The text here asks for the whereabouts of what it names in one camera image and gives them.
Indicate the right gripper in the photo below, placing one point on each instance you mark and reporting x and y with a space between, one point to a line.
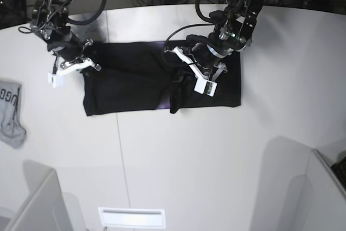
71 54

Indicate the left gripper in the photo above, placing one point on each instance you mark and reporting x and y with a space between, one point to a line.
197 57

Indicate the black T-shirt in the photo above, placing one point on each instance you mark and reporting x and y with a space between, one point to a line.
135 78

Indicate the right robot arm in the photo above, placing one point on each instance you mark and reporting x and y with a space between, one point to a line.
51 23

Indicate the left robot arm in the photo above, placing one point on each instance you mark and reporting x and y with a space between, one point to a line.
234 24

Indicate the grey folded garment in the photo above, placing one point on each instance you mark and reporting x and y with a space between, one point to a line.
12 133

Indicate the white partition panel left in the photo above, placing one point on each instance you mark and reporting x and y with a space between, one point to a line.
46 206

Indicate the black keyboard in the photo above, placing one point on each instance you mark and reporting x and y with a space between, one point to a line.
339 170

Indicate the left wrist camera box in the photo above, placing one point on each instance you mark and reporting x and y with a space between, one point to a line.
206 87

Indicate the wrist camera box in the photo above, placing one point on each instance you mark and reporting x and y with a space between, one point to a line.
206 87
55 80

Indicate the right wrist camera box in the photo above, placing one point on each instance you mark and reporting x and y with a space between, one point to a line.
55 80

